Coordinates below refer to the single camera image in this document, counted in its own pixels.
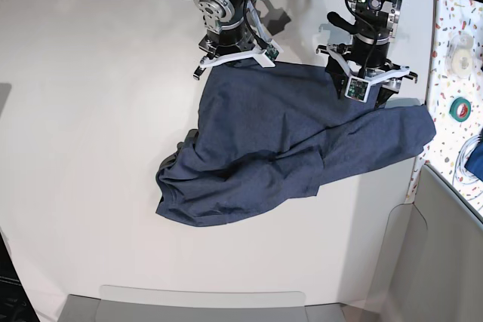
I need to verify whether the white coiled cable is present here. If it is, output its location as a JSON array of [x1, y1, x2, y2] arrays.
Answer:
[[451, 133, 483, 189]]

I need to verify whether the clear tape roll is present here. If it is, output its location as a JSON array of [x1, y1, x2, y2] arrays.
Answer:
[[445, 32, 480, 79]]

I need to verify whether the confetti patterned side cloth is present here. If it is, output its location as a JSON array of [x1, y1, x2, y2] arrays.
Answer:
[[407, 0, 482, 213]]

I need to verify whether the green tape roll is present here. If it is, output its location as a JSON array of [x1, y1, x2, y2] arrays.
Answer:
[[449, 97, 472, 123]]

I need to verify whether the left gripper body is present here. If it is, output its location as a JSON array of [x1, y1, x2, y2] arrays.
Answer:
[[315, 44, 418, 108]]

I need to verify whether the grey bin right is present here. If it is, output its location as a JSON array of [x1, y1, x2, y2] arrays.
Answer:
[[379, 166, 482, 321]]

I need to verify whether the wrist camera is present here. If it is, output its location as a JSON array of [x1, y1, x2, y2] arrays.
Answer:
[[261, 41, 283, 68], [344, 76, 371, 103]]

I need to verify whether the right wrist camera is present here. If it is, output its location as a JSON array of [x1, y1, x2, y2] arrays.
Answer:
[[261, 41, 283, 68]]

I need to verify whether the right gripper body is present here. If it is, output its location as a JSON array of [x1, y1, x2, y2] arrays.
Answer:
[[193, 39, 281, 80]]

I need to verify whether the grey tray bottom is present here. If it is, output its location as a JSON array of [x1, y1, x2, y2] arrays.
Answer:
[[59, 285, 362, 321]]

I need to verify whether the dark blue folded cloth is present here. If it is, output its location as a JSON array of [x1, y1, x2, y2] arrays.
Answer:
[[465, 142, 483, 181]]

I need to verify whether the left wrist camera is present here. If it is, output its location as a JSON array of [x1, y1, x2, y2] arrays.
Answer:
[[344, 76, 371, 103]]

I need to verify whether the navy blue t-shirt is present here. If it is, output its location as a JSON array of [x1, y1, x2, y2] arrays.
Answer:
[[155, 60, 436, 227]]

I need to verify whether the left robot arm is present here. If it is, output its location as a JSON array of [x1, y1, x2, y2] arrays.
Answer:
[[315, 0, 417, 109]]

